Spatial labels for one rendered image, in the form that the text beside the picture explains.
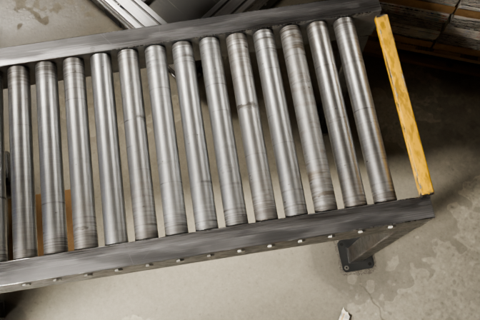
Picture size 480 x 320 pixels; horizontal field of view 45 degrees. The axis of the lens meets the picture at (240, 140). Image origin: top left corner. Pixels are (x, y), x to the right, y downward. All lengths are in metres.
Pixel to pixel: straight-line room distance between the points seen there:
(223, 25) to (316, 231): 0.53
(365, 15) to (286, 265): 0.95
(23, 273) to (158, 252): 0.28
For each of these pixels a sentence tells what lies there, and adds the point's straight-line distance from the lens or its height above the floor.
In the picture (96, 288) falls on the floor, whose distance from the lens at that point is 2.09.
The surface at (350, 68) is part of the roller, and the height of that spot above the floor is 0.80.
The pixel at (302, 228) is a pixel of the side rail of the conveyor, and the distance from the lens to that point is 1.23.
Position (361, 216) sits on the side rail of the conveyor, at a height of 0.80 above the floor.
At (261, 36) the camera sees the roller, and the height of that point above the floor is 0.80.
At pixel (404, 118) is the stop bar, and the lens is 1.31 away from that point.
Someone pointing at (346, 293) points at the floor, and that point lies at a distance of 2.04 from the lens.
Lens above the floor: 2.01
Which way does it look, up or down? 72 degrees down
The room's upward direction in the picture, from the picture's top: 4 degrees counter-clockwise
